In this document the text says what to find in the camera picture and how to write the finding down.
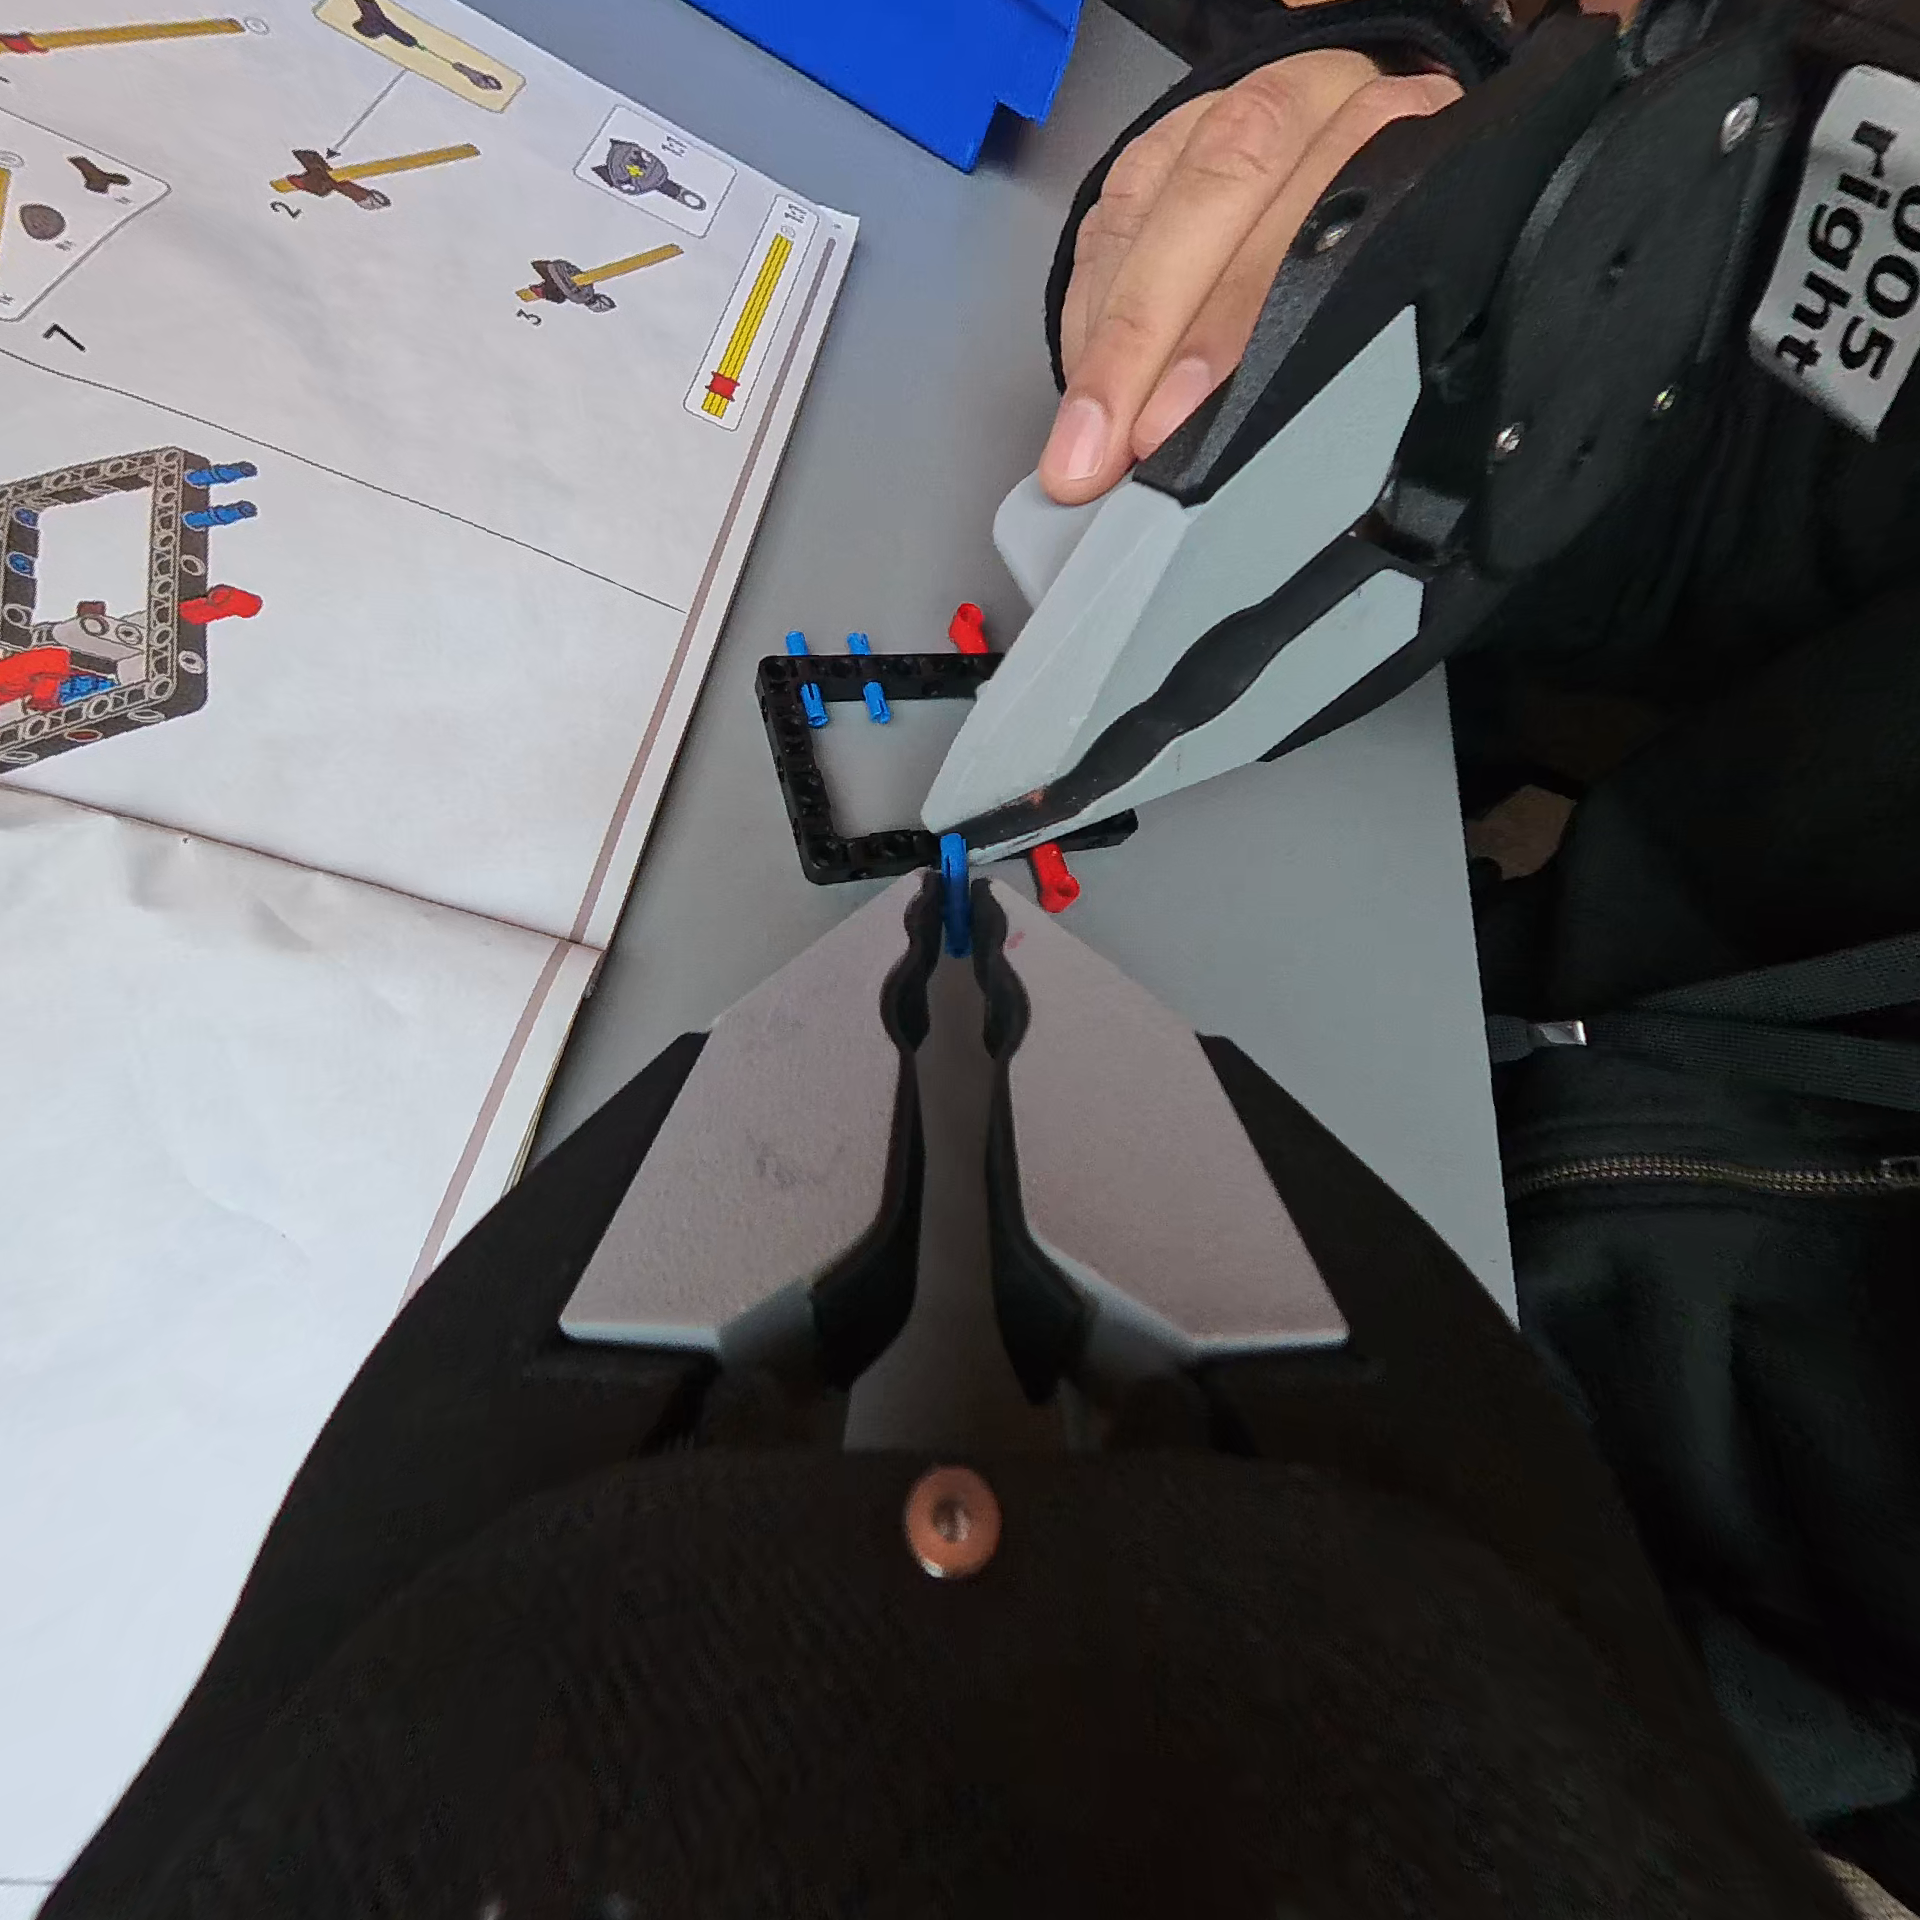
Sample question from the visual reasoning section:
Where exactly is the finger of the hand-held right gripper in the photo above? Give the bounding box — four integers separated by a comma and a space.
916, 307, 1423, 836
956, 540, 1427, 869

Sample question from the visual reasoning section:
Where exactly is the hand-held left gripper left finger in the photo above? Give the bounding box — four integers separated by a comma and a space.
558, 874, 929, 1388

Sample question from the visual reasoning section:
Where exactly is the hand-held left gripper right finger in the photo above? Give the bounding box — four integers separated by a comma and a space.
977, 878, 1349, 1407

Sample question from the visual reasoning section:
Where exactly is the black lego frame assembly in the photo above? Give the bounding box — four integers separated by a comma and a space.
754, 605, 1140, 919

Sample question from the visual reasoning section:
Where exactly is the person's right hand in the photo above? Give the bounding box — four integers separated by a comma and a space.
1039, 68, 1466, 505

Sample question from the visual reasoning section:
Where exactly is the blue plastic bin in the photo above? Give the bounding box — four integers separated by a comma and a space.
683, 0, 1085, 169

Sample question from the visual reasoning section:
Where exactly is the white instruction booklet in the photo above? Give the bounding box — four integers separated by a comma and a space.
0, 0, 862, 1892

